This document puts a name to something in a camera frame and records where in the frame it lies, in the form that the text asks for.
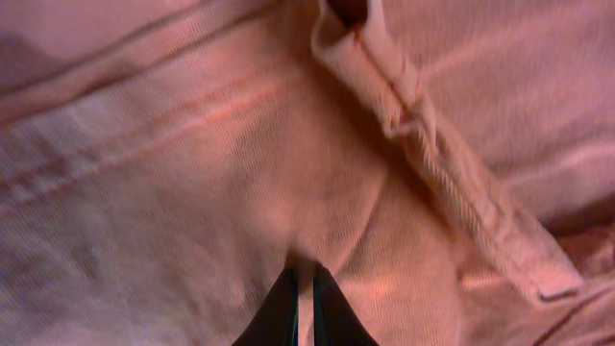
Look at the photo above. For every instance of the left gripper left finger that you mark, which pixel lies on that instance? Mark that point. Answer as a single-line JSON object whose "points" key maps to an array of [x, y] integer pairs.
{"points": [[274, 317]]}

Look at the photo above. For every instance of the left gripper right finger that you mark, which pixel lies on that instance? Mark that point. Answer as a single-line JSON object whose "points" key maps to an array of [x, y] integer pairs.
{"points": [[335, 322]]}

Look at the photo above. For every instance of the plain orange-red t-shirt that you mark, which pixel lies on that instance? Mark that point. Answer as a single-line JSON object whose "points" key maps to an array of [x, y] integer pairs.
{"points": [[451, 163]]}

